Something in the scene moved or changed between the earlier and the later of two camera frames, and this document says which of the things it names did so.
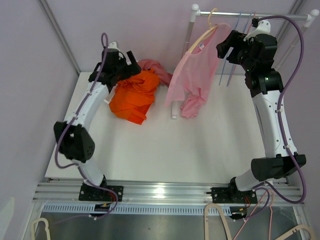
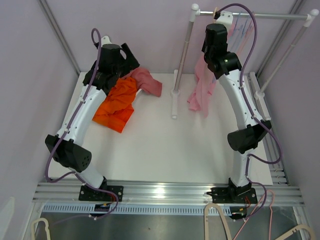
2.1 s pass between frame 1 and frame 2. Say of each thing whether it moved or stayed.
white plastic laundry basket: moved
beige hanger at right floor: stayed
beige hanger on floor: stayed
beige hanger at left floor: stayed
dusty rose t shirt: moved
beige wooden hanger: moved
